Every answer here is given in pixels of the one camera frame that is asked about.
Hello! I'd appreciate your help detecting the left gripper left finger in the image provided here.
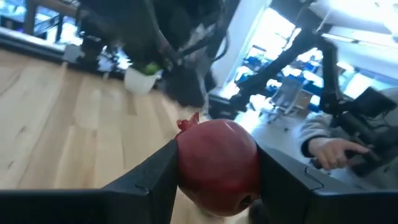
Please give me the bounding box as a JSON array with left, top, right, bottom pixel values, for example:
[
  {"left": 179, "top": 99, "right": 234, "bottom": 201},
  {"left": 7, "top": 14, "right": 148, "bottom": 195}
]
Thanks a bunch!
[{"left": 0, "top": 138, "right": 179, "bottom": 224}]

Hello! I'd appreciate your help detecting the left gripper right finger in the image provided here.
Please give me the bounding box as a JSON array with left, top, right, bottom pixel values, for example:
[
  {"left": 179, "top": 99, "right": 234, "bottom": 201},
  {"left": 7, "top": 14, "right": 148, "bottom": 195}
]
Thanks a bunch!
[{"left": 257, "top": 144, "right": 398, "bottom": 224}]

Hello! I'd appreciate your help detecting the red pomegranate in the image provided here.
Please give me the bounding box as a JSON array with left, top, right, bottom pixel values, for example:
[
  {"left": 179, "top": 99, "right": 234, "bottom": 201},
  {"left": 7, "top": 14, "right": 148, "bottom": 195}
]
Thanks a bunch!
[{"left": 174, "top": 111, "right": 262, "bottom": 218}]

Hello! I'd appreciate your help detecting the person's hand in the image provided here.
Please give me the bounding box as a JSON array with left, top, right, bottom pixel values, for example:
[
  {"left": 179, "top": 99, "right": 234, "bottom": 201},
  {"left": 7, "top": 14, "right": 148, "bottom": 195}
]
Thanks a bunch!
[{"left": 307, "top": 137, "right": 371, "bottom": 171}]

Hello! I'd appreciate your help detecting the person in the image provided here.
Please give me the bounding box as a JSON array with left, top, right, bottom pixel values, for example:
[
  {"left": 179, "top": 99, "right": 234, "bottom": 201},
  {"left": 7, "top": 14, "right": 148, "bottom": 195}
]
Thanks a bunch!
[{"left": 298, "top": 86, "right": 398, "bottom": 190}]

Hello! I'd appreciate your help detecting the grey office chair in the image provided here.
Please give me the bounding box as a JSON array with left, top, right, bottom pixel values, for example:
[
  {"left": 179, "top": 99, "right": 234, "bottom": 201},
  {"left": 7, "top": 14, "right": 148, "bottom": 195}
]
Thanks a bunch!
[{"left": 260, "top": 77, "right": 313, "bottom": 125}]

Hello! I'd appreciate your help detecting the green plant in white pot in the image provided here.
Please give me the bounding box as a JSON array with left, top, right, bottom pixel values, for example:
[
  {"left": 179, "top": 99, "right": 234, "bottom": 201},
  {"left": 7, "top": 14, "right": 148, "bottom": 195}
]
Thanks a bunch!
[{"left": 124, "top": 61, "right": 164, "bottom": 95}]

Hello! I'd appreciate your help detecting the brown wooden furniture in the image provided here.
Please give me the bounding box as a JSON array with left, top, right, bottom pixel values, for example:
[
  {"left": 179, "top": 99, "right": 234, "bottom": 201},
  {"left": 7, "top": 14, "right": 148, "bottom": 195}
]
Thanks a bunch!
[{"left": 23, "top": 0, "right": 80, "bottom": 44}]

